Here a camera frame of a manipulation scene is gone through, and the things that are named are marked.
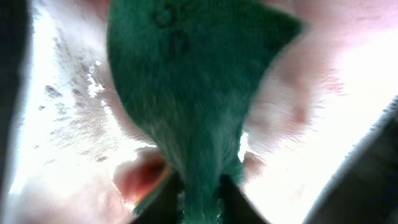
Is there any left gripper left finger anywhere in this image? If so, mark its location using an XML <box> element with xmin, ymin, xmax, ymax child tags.
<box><xmin>129</xmin><ymin>169</ymin><xmax>183</xmax><ymax>224</ymax></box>

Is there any rectangular black soapy tray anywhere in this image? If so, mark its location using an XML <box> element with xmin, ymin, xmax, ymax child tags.
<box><xmin>1</xmin><ymin>1</ymin><xmax>397</xmax><ymax>223</ymax></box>

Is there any green yellow sponge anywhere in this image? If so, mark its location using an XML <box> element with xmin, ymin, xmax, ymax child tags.
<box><xmin>107</xmin><ymin>0</ymin><xmax>303</xmax><ymax>223</ymax></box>

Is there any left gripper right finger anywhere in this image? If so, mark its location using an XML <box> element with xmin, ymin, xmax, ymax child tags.
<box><xmin>219</xmin><ymin>175</ymin><xmax>270</xmax><ymax>224</ymax></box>

